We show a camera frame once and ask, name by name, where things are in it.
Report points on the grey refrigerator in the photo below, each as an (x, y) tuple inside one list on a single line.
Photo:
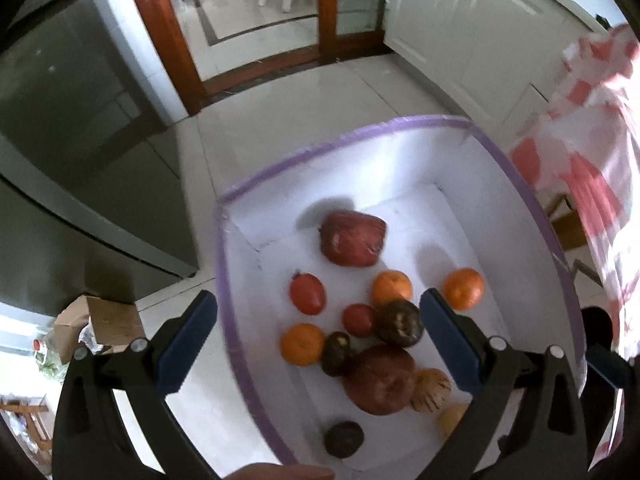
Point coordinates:
[(75, 135)]

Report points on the brown wooden door frame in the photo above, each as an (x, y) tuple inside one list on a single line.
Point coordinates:
[(170, 45)]

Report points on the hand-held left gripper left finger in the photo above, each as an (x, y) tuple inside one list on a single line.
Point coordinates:
[(187, 340)]

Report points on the dark water chestnut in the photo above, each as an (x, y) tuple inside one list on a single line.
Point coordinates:
[(343, 438), (399, 322), (337, 354)]

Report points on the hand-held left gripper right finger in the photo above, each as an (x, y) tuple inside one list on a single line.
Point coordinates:
[(450, 340)]

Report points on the yellow striped pepino melon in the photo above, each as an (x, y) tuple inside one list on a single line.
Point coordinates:
[(452, 419), (430, 390)]

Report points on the brownish orange pomegranate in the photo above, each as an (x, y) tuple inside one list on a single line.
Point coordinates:
[(382, 379)]

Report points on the red tomato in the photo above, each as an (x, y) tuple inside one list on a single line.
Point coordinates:
[(359, 320), (307, 293)]

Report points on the wooden stool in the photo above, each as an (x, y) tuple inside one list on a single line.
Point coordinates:
[(567, 222)]

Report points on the red white checkered plastic tablecloth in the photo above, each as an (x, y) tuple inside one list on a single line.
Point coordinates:
[(600, 160)]

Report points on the white box with purple rim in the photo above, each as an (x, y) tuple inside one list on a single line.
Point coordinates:
[(435, 210)]

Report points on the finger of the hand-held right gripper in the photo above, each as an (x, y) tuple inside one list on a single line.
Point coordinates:
[(597, 325), (607, 366)]

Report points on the dark red pomegranate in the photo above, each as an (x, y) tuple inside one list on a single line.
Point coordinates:
[(352, 237)]

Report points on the person's left hand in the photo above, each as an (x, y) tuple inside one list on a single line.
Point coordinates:
[(280, 473)]

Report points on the brown cardboard box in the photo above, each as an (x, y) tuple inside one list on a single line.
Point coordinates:
[(107, 322)]

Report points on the orange mandarin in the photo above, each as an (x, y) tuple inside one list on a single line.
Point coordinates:
[(391, 287), (464, 287), (302, 343)]

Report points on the white kitchen cabinet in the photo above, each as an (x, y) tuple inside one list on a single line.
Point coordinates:
[(475, 35)]

